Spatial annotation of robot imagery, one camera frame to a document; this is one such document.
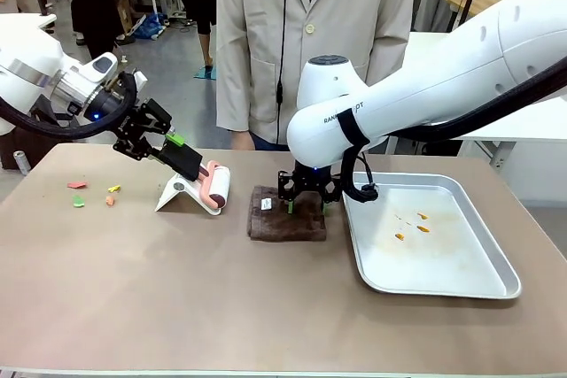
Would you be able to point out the green paper scrap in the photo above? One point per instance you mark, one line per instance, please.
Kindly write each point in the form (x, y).
(78, 201)

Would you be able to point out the person's right hand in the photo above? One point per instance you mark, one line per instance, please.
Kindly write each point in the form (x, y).
(242, 140)

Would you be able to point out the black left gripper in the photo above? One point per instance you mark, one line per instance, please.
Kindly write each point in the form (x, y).
(111, 108)

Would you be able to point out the cardboard box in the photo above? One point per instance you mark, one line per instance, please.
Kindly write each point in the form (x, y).
(125, 13)

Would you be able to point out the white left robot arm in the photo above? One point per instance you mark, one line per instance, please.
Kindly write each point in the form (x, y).
(26, 72)

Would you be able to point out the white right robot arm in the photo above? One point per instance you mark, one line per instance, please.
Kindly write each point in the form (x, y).
(398, 99)

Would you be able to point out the silver metal tray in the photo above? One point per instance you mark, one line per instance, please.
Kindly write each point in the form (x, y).
(421, 267)

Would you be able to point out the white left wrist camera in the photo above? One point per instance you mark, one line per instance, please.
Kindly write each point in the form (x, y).
(103, 66)

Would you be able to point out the yellow paper scrap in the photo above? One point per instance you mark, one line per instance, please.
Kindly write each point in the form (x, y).
(114, 188)

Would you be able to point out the person in beige coat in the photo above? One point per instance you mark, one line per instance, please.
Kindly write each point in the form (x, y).
(332, 6)

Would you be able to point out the blue plastic bag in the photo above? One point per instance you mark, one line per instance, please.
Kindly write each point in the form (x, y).
(148, 26)

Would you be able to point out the brown towel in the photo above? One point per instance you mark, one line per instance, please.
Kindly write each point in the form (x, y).
(283, 223)

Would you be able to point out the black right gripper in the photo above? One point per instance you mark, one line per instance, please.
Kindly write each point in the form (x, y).
(312, 176)

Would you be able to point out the silver drink can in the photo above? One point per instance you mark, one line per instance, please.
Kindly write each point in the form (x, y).
(20, 161)

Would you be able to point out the orange paper scrap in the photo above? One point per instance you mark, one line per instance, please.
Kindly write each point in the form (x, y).
(110, 201)

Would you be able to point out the white lint roller stand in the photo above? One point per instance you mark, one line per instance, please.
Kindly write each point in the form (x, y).
(170, 198)

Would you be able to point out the red paper scrap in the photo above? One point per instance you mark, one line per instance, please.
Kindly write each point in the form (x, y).
(76, 184)

